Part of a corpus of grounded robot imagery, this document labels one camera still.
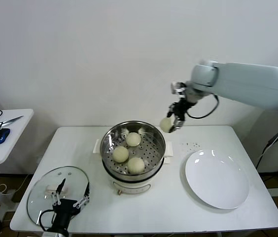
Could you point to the stainless steel steamer basket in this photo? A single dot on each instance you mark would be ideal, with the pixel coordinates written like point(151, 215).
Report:
point(153, 148)

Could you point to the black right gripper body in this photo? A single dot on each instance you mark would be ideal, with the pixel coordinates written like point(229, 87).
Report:
point(181, 106)

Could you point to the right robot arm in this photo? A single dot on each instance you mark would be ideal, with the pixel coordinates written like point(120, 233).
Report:
point(252, 84)

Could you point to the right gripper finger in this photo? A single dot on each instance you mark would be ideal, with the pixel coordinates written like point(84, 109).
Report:
point(171, 110)
point(179, 123)

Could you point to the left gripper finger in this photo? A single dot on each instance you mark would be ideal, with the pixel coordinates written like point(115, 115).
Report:
point(60, 186)
point(87, 188)

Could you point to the round glass pot lid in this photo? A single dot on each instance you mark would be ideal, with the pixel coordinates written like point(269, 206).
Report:
point(43, 177)

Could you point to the white steamed baozi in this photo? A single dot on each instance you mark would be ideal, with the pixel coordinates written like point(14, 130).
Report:
point(166, 124)
point(121, 154)
point(133, 139)
point(135, 165)

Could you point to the white side table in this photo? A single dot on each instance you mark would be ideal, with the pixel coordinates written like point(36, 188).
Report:
point(18, 138)

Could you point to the white round plate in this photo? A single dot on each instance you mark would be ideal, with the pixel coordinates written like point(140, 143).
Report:
point(215, 180)

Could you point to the white electric cooker base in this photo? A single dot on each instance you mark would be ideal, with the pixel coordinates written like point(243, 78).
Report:
point(131, 186)

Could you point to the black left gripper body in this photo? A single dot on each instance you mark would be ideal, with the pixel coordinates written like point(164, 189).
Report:
point(66, 209)

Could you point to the blue black computer mouse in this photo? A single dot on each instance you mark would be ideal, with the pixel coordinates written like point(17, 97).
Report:
point(0, 136)

